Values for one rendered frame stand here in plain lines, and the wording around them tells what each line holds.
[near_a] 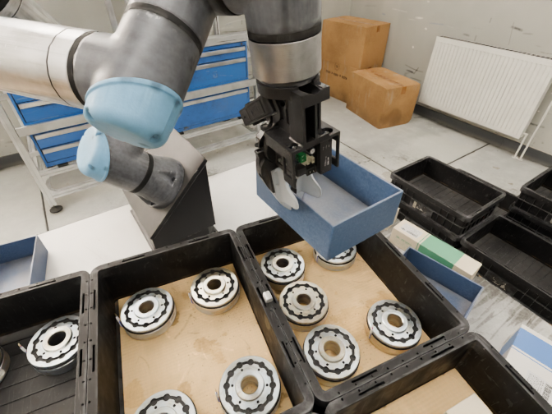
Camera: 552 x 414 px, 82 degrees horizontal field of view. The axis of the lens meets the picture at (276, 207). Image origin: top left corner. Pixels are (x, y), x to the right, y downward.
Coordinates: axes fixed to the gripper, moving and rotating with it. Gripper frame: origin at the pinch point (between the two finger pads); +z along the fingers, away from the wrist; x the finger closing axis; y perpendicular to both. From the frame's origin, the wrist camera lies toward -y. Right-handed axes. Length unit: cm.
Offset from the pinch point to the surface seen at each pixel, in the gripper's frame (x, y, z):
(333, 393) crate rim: -8.6, 21.3, 17.9
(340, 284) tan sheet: 9.7, 2.6, 30.2
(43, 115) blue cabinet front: -48, -195, 42
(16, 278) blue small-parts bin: -59, -54, 35
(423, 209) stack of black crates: 83, -24, 71
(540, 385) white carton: 28, 38, 36
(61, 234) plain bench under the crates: -47, -68, 37
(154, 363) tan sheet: -31.0, -2.6, 25.3
